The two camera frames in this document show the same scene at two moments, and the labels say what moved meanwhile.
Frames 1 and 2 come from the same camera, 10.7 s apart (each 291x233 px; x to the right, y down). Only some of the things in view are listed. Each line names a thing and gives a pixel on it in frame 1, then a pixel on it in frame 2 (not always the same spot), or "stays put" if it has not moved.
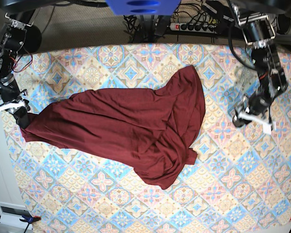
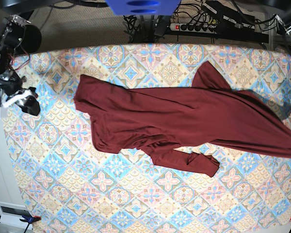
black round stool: (33, 39) stays put
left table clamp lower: (28, 220) stays put
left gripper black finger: (22, 117) to (29, 104)
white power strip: (196, 27) stays put
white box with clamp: (10, 214) stays put
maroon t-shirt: (153, 129) to (165, 122)
